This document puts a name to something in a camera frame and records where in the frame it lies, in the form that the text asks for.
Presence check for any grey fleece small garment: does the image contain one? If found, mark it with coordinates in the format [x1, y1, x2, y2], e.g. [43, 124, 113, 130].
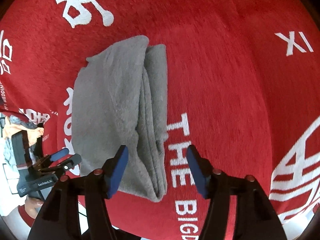
[72, 35, 168, 202]

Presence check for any red printed bed blanket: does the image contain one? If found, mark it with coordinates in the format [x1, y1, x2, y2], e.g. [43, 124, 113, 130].
[1, 0, 319, 239]

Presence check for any left hand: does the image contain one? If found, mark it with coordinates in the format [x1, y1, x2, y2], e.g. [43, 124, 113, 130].
[24, 196, 44, 219]

